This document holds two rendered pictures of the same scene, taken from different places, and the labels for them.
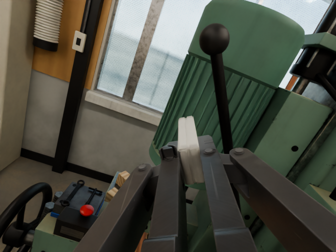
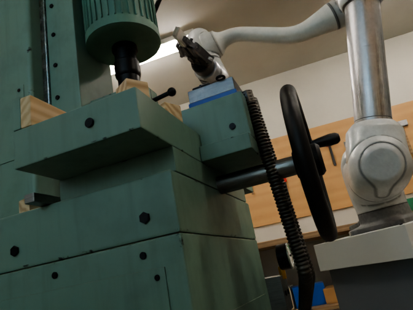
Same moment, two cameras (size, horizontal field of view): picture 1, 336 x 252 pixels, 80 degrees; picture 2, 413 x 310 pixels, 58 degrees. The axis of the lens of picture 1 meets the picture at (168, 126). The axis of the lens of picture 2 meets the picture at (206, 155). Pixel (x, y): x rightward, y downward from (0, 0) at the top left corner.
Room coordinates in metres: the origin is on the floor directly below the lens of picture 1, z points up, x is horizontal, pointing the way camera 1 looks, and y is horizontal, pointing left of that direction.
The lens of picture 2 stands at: (1.06, 0.36, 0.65)
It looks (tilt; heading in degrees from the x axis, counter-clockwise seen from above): 18 degrees up; 203
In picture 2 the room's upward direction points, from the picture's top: 11 degrees counter-clockwise
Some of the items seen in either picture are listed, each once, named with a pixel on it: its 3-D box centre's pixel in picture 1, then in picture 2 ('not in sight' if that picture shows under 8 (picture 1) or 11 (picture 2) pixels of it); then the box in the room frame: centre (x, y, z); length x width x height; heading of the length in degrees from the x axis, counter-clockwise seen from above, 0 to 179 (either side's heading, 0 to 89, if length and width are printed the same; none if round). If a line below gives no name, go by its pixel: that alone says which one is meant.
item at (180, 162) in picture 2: not in sight; (170, 193); (0.40, -0.01, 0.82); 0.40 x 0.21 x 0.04; 5
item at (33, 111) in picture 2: not in sight; (133, 156); (0.40, -0.09, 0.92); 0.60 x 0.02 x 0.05; 5
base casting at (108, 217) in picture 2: not in sight; (98, 243); (0.42, -0.19, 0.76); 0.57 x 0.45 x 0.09; 95
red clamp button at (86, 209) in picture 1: (87, 210); not in sight; (0.35, 0.10, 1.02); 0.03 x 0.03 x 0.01
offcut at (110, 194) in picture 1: (113, 197); (168, 118); (0.52, 0.08, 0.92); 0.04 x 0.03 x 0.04; 161
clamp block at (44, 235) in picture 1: (75, 226); (223, 133); (0.38, 0.12, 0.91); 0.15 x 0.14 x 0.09; 5
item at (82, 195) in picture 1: (79, 207); (218, 101); (0.37, 0.12, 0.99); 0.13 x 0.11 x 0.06; 5
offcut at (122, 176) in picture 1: (123, 179); (133, 98); (0.62, 0.08, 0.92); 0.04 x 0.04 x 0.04; 64
